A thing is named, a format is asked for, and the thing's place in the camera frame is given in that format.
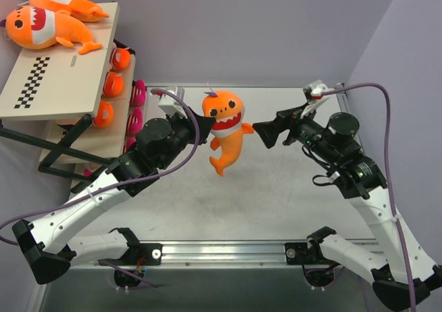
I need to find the orange shark plush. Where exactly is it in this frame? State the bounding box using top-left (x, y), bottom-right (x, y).
top-left (26, 0), bottom-right (109, 23)
top-left (1, 6), bottom-right (102, 55)
top-left (202, 88), bottom-right (255, 177)

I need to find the cream tiered shelf black frame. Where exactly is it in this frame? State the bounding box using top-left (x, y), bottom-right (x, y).
top-left (1, 2), bottom-right (147, 193)

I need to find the aluminium table side rail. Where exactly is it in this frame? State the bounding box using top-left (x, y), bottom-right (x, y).
top-left (334, 83), bottom-right (384, 223)

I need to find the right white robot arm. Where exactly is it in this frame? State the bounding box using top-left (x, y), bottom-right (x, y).
top-left (253, 108), bottom-right (441, 311)

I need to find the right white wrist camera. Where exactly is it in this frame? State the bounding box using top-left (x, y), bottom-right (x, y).
top-left (300, 80), bottom-right (331, 119)

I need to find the white pink plush on shelf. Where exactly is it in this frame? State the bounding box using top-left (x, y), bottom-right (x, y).
top-left (130, 79), bottom-right (146, 107)

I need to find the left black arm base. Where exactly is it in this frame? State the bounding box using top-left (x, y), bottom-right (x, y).
top-left (97, 228), bottom-right (161, 293)

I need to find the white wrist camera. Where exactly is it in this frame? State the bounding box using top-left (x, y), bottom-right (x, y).
top-left (151, 86), bottom-right (187, 117)
top-left (300, 80), bottom-right (331, 119)

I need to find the aluminium mounting rail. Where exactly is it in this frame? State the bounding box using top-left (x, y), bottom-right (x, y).
top-left (38, 240), bottom-right (381, 271)

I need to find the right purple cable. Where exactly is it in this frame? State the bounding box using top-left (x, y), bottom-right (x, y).
top-left (323, 82), bottom-right (415, 312)

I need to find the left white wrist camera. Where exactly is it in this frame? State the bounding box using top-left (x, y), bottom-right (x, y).
top-left (151, 86), bottom-right (187, 117)

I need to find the white pink glasses plush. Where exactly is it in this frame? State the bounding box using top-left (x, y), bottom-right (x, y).
top-left (126, 108), bottom-right (143, 136)
top-left (83, 137), bottom-right (135, 177)

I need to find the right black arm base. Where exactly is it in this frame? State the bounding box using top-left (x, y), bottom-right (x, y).
top-left (284, 226), bottom-right (344, 291)

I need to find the black haired doll plush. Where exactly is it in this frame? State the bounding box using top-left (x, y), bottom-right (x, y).
top-left (102, 71), bottom-right (124, 97)
top-left (109, 43), bottom-right (131, 71)
top-left (93, 100), bottom-right (114, 128)

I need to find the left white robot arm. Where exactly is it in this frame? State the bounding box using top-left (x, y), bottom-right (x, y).
top-left (12, 112), bottom-right (215, 284)

